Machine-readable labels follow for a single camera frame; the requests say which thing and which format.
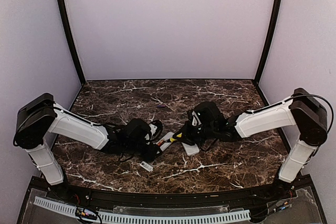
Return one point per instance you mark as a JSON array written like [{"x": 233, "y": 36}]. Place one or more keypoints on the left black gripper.
[{"x": 150, "y": 155}]

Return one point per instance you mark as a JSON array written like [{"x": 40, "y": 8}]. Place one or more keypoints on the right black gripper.
[{"x": 186, "y": 137}]

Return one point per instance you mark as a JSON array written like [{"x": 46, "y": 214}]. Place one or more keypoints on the white battery compartment cover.
[{"x": 146, "y": 166}]

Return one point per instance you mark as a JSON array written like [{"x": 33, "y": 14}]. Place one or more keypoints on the yellow handled screwdriver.
[{"x": 171, "y": 137}]

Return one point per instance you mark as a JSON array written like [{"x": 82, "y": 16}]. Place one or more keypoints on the white remote with display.
[{"x": 163, "y": 147}]

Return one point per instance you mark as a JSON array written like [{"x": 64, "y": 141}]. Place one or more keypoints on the white remote control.
[{"x": 191, "y": 150}]

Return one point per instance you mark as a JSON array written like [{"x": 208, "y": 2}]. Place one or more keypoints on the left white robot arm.
[{"x": 43, "y": 115}]

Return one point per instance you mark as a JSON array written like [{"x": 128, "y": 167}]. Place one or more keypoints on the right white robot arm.
[{"x": 301, "y": 109}]

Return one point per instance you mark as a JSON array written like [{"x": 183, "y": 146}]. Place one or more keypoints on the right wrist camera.
[{"x": 193, "y": 118}]

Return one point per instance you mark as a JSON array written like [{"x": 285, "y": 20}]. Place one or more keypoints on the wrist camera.
[
  {"x": 156, "y": 128},
  {"x": 193, "y": 118}
]

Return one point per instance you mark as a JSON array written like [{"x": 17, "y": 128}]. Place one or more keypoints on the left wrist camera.
[{"x": 156, "y": 128}]

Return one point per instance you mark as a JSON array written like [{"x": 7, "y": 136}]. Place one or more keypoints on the black front table rail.
[{"x": 255, "y": 197}]

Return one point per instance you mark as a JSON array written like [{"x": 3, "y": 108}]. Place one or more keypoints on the white slotted cable duct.
[{"x": 145, "y": 215}]

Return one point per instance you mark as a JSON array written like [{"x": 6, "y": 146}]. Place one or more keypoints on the right black frame post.
[{"x": 268, "y": 41}]

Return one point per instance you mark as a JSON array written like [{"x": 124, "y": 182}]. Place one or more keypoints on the black frame post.
[
  {"x": 268, "y": 41},
  {"x": 70, "y": 41}
]

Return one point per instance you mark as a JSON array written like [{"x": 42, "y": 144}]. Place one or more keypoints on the left black frame post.
[{"x": 70, "y": 41}]

